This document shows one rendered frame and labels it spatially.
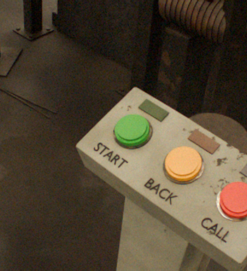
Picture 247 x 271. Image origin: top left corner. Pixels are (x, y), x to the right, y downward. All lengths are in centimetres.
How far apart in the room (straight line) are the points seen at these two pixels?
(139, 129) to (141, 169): 5
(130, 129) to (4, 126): 98
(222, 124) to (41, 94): 98
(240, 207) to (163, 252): 14
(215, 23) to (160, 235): 65
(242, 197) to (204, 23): 68
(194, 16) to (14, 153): 67
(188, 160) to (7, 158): 93
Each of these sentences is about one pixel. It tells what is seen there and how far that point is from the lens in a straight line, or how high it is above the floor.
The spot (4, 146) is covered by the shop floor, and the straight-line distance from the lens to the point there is 140.
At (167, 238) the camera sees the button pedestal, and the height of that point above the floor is 52.
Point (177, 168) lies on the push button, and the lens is 49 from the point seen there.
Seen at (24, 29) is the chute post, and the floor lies 1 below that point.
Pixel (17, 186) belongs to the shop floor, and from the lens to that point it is 128.
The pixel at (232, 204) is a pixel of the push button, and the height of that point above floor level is 61.
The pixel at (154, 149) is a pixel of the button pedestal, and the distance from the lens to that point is 52.
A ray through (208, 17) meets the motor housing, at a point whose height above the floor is 49.
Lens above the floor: 95
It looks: 42 degrees down
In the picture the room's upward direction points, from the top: 6 degrees clockwise
